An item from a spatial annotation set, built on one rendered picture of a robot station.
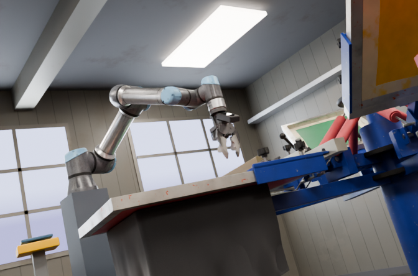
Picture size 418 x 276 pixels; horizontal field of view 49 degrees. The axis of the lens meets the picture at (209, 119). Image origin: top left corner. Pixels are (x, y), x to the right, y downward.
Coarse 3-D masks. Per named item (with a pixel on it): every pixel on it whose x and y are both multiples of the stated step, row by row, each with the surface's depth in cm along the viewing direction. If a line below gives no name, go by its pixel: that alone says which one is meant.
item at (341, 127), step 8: (384, 112) 190; (392, 112) 184; (400, 112) 241; (336, 120) 222; (344, 120) 222; (352, 120) 207; (392, 120) 185; (400, 120) 180; (336, 128) 218; (344, 128) 205; (352, 128) 206; (328, 136) 215; (336, 136) 217; (344, 136) 202; (352, 136) 250; (320, 144) 213; (352, 144) 254; (352, 152) 259; (328, 160) 196
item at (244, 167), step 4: (256, 156) 168; (260, 156) 169; (252, 160) 170; (256, 160) 168; (260, 160) 168; (244, 164) 175; (248, 164) 173; (252, 164) 171; (236, 168) 181; (240, 168) 179; (244, 168) 176; (248, 168) 173; (232, 172) 185; (236, 172) 181; (240, 172) 179
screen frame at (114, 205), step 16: (224, 176) 147; (240, 176) 149; (304, 176) 175; (144, 192) 134; (160, 192) 136; (176, 192) 138; (192, 192) 140; (208, 192) 145; (112, 208) 129; (128, 208) 132; (96, 224) 149
